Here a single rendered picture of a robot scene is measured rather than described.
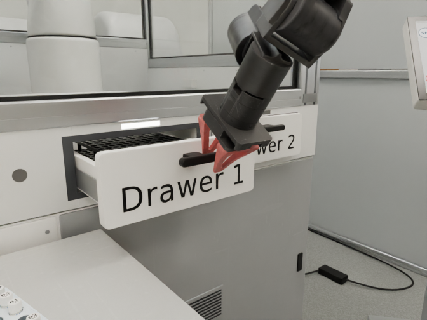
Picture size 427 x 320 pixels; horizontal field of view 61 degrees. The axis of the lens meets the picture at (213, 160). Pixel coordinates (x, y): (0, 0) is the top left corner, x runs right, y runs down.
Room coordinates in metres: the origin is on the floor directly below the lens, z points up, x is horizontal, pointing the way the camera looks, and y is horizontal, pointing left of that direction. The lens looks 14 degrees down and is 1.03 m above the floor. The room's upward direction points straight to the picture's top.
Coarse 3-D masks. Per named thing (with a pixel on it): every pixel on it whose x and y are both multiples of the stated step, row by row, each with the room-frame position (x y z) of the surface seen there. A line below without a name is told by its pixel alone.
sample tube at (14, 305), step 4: (12, 300) 0.32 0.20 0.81; (16, 300) 0.32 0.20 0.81; (20, 300) 0.32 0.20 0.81; (8, 304) 0.32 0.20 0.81; (12, 304) 0.32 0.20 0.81; (16, 304) 0.32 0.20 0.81; (20, 304) 0.32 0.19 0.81; (8, 308) 0.32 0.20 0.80; (12, 308) 0.31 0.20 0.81; (16, 308) 0.32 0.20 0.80; (20, 308) 0.32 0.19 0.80; (12, 312) 0.31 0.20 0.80; (16, 312) 0.32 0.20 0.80; (20, 312) 0.32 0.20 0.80
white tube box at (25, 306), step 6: (6, 288) 0.36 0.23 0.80; (0, 306) 0.33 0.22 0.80; (24, 306) 0.33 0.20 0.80; (30, 306) 0.33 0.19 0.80; (0, 312) 0.32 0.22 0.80; (6, 312) 0.32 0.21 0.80; (24, 312) 0.32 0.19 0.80; (30, 312) 0.32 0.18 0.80; (36, 312) 0.32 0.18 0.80; (0, 318) 0.31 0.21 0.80; (6, 318) 0.31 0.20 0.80; (12, 318) 0.31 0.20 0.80; (18, 318) 0.31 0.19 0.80; (24, 318) 0.31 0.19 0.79; (42, 318) 0.31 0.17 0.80
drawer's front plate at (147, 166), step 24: (168, 144) 0.53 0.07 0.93; (192, 144) 0.56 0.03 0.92; (96, 168) 0.48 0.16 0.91; (120, 168) 0.48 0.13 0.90; (144, 168) 0.51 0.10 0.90; (168, 168) 0.53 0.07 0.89; (192, 168) 0.56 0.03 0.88; (240, 168) 0.62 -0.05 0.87; (120, 192) 0.48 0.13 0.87; (144, 192) 0.51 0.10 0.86; (216, 192) 0.59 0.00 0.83; (240, 192) 0.62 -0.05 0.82; (120, 216) 0.48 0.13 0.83; (144, 216) 0.50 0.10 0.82
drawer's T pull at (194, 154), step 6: (186, 156) 0.54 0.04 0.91; (192, 156) 0.52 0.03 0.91; (198, 156) 0.52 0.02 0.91; (204, 156) 0.53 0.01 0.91; (210, 156) 0.54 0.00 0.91; (180, 162) 0.51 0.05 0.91; (186, 162) 0.51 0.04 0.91; (192, 162) 0.52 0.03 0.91; (198, 162) 0.52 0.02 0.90; (204, 162) 0.53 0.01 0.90; (210, 162) 0.54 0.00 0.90
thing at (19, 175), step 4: (16, 172) 0.54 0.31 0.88; (20, 172) 0.55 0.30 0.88; (24, 172) 0.55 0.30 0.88; (12, 176) 0.54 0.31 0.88; (16, 176) 0.54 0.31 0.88; (20, 176) 0.55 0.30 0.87; (24, 176) 0.55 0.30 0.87; (16, 180) 0.54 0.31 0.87; (20, 180) 0.55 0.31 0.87; (24, 180) 0.55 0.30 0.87
